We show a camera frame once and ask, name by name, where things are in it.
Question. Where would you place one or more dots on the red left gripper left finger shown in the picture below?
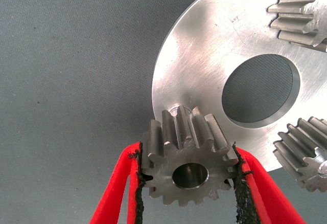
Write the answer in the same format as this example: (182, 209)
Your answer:
(116, 183)

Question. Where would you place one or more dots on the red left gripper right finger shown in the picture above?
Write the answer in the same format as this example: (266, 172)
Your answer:
(268, 203)

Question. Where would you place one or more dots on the small steel gear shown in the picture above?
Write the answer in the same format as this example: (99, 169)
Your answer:
(163, 173)
(299, 152)
(293, 11)

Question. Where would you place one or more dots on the dark grey table cloth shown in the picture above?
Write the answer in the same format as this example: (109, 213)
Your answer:
(64, 68)

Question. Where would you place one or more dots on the round metal plate with hole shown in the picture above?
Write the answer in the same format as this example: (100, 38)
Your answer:
(199, 55)

